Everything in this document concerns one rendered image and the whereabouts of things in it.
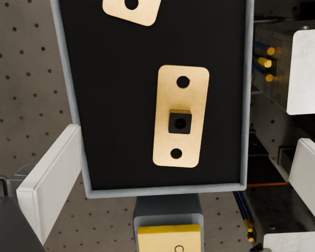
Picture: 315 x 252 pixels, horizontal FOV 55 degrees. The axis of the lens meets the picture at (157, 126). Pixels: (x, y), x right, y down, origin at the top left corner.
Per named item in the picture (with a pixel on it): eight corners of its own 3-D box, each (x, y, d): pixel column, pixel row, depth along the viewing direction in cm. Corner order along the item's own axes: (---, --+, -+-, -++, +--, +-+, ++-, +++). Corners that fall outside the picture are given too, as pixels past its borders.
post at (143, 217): (181, 123, 73) (207, 268, 33) (150, 125, 74) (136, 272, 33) (180, 92, 71) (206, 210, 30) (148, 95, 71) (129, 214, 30)
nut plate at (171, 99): (197, 166, 26) (198, 173, 25) (152, 163, 26) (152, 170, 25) (209, 67, 23) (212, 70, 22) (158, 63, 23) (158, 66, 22)
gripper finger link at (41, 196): (41, 252, 12) (22, 251, 12) (82, 168, 19) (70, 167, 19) (34, 190, 11) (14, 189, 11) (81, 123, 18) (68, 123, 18)
